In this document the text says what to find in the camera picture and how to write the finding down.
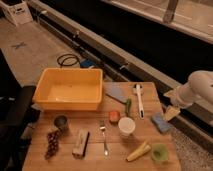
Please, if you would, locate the white storage crate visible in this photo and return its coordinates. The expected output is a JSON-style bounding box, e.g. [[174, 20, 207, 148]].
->
[[0, 0, 33, 26]]

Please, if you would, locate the black chair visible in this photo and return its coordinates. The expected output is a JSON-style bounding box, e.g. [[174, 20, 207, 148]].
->
[[0, 49, 40, 171]]

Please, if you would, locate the green plastic cup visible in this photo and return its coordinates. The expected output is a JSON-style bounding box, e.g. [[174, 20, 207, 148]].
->
[[151, 143, 169, 163]]

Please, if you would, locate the black coiled cable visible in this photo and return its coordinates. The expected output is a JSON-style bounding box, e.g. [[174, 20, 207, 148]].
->
[[56, 53, 81, 68]]

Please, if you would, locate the yellow banana toy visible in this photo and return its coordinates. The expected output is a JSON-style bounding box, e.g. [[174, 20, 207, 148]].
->
[[126, 142, 151, 162]]

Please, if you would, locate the silver fork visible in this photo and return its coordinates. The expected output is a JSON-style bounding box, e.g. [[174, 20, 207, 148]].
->
[[99, 121, 109, 156]]

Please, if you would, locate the purple grapes toy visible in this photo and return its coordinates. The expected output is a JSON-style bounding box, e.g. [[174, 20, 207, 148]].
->
[[45, 130, 60, 160]]

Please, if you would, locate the yellow plastic bin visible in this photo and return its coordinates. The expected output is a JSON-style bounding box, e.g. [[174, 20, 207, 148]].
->
[[33, 68, 103, 111]]

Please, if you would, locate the wooden blackboard eraser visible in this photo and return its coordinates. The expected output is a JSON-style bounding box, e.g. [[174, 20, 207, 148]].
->
[[72, 129, 90, 158]]

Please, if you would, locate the blue grey towel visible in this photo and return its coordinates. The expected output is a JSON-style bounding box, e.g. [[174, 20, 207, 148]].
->
[[105, 84, 127, 104]]

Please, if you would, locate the blue object on floor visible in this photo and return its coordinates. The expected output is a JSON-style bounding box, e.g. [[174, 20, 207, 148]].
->
[[80, 59, 94, 68]]

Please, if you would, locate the white paper cup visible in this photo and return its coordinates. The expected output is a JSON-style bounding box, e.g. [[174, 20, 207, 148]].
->
[[118, 117, 136, 137]]

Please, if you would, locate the blue sponge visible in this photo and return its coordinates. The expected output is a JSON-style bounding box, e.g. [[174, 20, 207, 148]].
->
[[151, 114, 171, 134]]

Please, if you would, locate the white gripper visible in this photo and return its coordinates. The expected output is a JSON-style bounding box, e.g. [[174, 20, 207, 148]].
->
[[164, 83, 198, 121]]

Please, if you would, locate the green cucumber toy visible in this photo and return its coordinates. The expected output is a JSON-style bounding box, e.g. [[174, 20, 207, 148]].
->
[[125, 98, 132, 117]]

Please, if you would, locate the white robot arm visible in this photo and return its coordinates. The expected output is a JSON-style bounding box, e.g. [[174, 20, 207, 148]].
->
[[164, 70, 213, 121]]

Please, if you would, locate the small metal cup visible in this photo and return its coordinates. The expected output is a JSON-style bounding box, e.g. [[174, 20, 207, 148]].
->
[[54, 115, 69, 132]]

